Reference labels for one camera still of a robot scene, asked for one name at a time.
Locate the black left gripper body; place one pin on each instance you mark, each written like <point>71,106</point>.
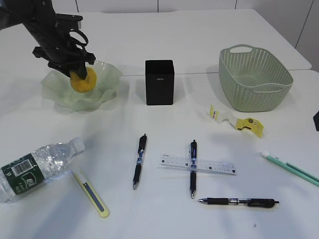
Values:
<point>59,59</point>

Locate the black gel pen bottom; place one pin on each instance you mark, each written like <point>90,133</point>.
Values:
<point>251,202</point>

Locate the green white mechanical pencil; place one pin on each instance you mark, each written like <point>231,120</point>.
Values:
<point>291,168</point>

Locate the yellow utility knife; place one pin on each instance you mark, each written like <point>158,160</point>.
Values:
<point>91,193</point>

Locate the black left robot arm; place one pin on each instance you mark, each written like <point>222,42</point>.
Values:
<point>60,41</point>

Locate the green woven plastic basket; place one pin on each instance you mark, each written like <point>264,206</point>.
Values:
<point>253,79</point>

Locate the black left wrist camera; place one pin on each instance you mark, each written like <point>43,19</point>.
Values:
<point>69,21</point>

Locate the clear plastic ruler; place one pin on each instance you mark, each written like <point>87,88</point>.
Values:
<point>197,165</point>

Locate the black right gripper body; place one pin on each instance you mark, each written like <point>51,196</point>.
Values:
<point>316,121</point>

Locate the black gel pen middle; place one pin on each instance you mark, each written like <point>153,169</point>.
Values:
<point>193,155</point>

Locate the black gel pen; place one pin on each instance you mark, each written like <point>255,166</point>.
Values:
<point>138,167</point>
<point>251,202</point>
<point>193,155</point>

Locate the green wavy glass plate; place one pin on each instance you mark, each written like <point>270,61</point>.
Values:
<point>57,87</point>

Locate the black gel pen left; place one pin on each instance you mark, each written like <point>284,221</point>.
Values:
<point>138,167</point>

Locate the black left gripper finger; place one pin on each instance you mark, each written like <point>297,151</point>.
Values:
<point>82,71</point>
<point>65,70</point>

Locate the clear plastic water bottle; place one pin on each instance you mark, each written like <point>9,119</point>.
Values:
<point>34,168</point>

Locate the yellow pear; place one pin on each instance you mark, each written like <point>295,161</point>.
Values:
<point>83,85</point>

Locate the black square pen holder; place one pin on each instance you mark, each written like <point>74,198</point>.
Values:
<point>159,82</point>

